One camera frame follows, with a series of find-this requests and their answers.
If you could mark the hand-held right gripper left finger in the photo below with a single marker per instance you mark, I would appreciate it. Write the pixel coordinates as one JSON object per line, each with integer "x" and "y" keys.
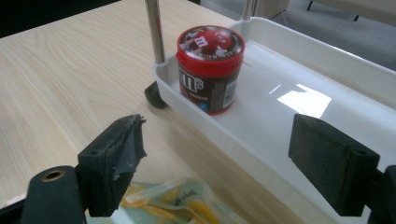
{"x": 106, "y": 161}

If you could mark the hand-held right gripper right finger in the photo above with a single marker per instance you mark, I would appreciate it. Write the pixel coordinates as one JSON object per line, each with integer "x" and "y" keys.
{"x": 333, "y": 161}

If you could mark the white two-tier trolley cart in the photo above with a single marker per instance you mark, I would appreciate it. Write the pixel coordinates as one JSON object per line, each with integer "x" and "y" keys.
{"x": 280, "y": 124}

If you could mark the candy jar with red lid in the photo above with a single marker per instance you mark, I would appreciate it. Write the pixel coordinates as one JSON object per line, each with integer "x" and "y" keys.
{"x": 208, "y": 77}

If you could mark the yellow green fruit print bag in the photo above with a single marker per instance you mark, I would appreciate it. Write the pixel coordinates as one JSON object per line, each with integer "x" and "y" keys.
{"x": 174, "y": 205}

